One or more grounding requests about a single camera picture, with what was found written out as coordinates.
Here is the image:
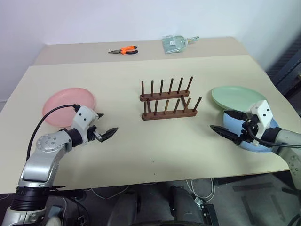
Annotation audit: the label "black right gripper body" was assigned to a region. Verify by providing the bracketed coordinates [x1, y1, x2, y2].
[239, 112, 260, 145]

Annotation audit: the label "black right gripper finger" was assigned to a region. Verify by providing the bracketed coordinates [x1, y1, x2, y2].
[209, 125, 244, 145]
[222, 109, 249, 121]

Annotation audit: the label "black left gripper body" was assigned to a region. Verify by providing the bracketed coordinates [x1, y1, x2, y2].
[86, 125, 103, 144]

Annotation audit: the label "wooden dish rack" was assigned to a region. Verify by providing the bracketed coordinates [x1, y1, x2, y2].
[139, 76, 203, 121]

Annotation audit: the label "blue plastic plate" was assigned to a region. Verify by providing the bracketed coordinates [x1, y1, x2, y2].
[222, 110, 281, 154]

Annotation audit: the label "green plastic plate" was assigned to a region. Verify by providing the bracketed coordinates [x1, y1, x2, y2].
[211, 86, 268, 113]

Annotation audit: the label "red plastic plate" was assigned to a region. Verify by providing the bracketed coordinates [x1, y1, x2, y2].
[42, 87, 97, 128]

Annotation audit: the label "dark ribbed panel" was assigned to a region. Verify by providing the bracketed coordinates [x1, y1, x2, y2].
[267, 41, 301, 101]

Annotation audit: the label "grey rounded shape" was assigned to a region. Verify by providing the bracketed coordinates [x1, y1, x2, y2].
[109, 186, 144, 226]
[168, 185, 204, 226]

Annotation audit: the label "black power strip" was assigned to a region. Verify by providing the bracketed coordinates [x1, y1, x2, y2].
[194, 199, 221, 226]

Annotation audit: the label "clear plastic packaged scoop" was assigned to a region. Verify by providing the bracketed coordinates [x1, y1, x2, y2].
[161, 35, 200, 54]

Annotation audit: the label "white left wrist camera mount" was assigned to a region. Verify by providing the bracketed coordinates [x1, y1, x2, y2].
[71, 105, 99, 145]

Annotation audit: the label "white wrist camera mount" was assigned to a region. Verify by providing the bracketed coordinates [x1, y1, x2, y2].
[248, 99, 275, 147]
[71, 105, 99, 145]

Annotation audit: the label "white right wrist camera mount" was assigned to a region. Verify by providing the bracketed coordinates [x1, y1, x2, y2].
[248, 99, 275, 147]

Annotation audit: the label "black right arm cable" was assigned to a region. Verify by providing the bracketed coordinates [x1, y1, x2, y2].
[244, 119, 301, 149]

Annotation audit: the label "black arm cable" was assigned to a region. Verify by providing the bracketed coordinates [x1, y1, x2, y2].
[244, 119, 301, 149]
[27, 104, 80, 163]

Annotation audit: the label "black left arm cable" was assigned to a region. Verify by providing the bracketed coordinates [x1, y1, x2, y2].
[27, 104, 80, 163]

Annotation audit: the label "white floor cable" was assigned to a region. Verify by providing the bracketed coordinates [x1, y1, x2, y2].
[187, 178, 216, 202]

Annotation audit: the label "orange handled pliers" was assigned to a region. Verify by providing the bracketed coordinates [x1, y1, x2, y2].
[108, 45, 139, 56]

